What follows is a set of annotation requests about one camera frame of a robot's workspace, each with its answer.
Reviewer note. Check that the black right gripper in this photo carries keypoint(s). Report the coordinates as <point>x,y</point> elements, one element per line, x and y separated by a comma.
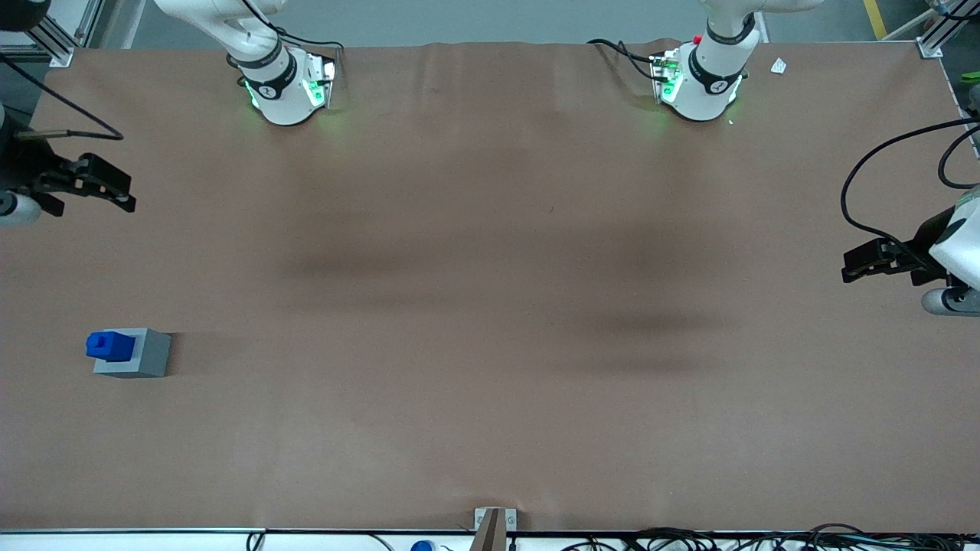
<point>21,165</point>

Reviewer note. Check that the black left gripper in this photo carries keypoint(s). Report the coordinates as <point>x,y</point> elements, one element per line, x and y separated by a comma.
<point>922,246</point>

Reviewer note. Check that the blue plastic part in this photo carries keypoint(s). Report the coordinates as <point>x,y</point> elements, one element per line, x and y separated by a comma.
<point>111,346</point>

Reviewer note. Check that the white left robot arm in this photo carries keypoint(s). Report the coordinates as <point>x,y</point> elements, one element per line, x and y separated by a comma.
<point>708,80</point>

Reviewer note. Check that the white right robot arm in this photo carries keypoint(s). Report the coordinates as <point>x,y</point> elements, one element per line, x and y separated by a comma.
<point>283,84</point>

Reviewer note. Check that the gray square base block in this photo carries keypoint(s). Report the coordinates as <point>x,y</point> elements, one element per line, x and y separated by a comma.
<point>151,353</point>

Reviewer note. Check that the small white paper tag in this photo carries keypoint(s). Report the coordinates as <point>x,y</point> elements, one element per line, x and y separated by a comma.
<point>779,66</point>

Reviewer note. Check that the green object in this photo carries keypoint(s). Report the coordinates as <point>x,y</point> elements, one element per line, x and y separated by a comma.
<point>972,77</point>

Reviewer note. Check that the brown table cover sheet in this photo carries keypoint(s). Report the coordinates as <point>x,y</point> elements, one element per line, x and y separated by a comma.
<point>490,306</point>

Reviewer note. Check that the small blue round object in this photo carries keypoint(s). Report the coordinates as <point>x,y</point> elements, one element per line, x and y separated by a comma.
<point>421,546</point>

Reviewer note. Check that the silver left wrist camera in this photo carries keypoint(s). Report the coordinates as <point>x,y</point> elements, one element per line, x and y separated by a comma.
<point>949,301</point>

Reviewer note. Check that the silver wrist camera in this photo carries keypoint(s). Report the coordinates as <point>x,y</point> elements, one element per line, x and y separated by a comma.
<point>17,209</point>
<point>949,301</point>

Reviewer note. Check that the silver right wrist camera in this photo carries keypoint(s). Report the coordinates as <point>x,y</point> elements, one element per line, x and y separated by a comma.
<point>17,209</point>

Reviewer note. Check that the aluminium frame profile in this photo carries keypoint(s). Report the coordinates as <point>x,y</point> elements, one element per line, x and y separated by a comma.
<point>945,27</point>
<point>65,34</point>

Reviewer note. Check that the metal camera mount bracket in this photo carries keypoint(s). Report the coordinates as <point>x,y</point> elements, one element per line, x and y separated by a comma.
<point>494,524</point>

